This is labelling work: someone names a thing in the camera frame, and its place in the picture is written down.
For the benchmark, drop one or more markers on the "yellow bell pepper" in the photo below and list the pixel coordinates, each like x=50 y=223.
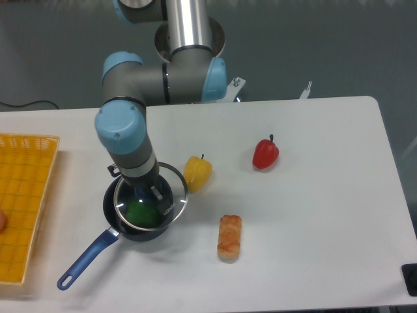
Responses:
x=197 y=172

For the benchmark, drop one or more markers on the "black device table corner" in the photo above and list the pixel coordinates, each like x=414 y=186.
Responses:
x=409 y=272

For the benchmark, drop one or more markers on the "red bell pepper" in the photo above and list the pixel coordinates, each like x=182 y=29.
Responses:
x=266 y=153

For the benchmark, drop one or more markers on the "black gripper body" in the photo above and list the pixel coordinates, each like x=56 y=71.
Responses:
x=141 y=177

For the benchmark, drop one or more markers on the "dark pot blue handle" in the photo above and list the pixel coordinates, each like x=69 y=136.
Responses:
x=104 y=240

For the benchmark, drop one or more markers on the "orange round food item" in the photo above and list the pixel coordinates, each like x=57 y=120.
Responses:
x=3 y=220

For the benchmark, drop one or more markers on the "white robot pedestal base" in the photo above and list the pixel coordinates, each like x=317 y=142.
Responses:
x=163 y=47

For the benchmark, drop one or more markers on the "glass pot lid blue knob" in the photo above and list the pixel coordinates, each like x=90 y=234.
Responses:
x=172 y=187

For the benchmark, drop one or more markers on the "yellow wicker basket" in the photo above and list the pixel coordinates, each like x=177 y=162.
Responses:
x=27 y=161

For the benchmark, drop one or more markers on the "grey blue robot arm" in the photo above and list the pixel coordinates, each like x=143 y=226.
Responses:
x=193 y=75

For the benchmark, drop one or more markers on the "green bell pepper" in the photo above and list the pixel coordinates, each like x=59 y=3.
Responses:
x=142 y=214

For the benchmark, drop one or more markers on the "braided bread loaf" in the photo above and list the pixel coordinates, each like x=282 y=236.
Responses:
x=229 y=237

